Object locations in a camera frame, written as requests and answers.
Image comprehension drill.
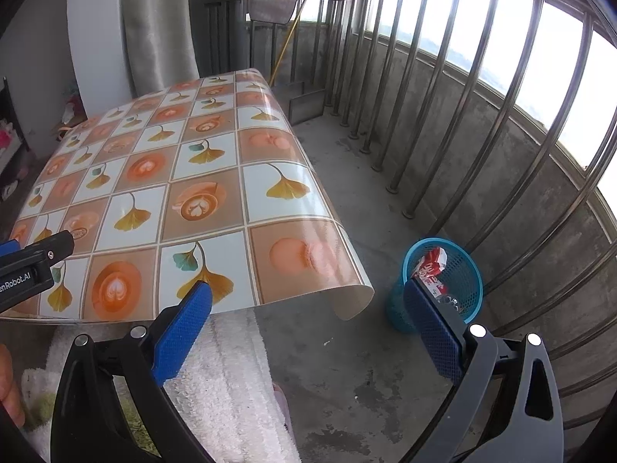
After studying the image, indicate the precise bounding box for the metal framed panel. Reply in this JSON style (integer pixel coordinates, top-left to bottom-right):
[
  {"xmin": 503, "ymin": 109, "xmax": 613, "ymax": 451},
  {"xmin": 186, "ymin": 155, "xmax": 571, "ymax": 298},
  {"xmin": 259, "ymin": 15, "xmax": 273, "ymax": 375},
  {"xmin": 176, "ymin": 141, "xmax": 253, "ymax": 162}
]
[{"xmin": 288, "ymin": 82, "xmax": 325, "ymax": 125}]

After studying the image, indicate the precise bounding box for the yellow broom stick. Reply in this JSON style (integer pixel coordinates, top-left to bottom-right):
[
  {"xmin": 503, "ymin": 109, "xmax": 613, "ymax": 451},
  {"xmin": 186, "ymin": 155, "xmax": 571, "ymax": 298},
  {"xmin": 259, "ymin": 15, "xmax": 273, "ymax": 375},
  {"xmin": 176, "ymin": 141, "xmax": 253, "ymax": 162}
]
[{"xmin": 267, "ymin": 0, "xmax": 307, "ymax": 88}]

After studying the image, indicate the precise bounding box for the grey curtain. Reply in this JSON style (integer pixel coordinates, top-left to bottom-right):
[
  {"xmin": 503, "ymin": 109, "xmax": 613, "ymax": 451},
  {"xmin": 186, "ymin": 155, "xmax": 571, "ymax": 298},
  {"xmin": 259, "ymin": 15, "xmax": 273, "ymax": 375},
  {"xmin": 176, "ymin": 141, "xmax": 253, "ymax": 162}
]
[{"xmin": 120, "ymin": 0, "xmax": 198, "ymax": 97}]

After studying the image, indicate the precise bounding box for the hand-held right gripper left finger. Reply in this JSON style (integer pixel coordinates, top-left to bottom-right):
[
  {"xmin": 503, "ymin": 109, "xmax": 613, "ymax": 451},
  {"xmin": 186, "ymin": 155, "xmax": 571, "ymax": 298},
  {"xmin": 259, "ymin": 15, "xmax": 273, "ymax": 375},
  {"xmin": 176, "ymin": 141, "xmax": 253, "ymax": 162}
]
[{"xmin": 51, "ymin": 280, "xmax": 213, "ymax": 463}]

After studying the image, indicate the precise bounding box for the dark grey cabinet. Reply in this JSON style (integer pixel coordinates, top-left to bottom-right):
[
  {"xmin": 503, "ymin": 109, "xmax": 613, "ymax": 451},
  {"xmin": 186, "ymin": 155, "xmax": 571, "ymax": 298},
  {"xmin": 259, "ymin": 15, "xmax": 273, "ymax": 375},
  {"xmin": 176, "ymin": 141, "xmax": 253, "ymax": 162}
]
[{"xmin": 188, "ymin": 0, "xmax": 249, "ymax": 73}]

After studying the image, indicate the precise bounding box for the red and white paper bag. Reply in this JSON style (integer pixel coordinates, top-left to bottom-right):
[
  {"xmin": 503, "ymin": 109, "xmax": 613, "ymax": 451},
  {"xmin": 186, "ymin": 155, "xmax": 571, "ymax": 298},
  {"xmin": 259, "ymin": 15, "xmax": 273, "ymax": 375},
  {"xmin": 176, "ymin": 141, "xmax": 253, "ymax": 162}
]
[{"xmin": 413, "ymin": 246, "xmax": 451, "ymax": 297}]

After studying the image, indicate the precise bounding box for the blue plastic mesh basket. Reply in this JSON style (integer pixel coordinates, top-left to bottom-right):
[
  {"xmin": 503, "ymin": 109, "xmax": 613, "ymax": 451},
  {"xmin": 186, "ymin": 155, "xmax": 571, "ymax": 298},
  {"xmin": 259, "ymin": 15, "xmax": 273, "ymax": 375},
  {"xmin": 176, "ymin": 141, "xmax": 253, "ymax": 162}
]
[{"xmin": 386, "ymin": 237, "xmax": 484, "ymax": 333}]

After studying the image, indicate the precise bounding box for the checked hanging cloth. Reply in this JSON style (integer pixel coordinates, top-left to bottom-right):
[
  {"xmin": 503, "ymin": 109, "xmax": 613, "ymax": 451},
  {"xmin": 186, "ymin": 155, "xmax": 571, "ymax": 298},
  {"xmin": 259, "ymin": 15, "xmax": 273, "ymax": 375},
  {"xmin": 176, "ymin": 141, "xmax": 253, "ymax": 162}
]
[{"xmin": 248, "ymin": 0, "xmax": 300, "ymax": 25}]

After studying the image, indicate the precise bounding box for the pile of colourful bags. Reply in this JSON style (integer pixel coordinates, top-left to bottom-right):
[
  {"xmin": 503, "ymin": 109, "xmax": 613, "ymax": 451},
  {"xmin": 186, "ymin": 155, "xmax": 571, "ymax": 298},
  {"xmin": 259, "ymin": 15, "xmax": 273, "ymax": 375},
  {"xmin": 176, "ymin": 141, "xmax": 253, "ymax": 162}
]
[{"xmin": 52, "ymin": 89, "xmax": 88, "ymax": 140}]

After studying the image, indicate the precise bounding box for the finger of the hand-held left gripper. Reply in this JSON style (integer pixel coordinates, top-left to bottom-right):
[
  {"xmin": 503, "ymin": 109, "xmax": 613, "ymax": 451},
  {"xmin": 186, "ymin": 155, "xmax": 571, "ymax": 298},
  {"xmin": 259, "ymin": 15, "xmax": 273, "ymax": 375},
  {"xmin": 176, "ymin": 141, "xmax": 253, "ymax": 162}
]
[{"xmin": 0, "ymin": 230, "xmax": 75, "ymax": 271}]

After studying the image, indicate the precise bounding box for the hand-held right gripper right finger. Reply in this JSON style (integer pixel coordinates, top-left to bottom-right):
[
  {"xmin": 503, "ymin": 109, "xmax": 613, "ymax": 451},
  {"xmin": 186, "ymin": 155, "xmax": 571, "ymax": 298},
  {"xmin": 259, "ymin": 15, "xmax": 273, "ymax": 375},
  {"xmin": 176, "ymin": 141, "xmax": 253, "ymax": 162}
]
[{"xmin": 402, "ymin": 277, "xmax": 565, "ymax": 463}]

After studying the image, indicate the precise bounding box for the person's left hand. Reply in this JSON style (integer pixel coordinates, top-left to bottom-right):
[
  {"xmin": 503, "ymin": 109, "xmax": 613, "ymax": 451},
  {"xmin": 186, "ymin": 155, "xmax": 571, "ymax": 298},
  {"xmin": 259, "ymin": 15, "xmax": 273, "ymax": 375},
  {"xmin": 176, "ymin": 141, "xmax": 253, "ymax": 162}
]
[{"xmin": 0, "ymin": 345, "xmax": 26, "ymax": 429}]

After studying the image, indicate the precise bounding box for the metal balcony railing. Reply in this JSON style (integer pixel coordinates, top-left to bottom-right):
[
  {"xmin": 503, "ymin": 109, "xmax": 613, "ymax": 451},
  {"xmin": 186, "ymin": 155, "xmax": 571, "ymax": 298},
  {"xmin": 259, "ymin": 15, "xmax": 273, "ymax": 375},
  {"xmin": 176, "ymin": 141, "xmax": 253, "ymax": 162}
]
[{"xmin": 284, "ymin": 0, "xmax": 617, "ymax": 449}]

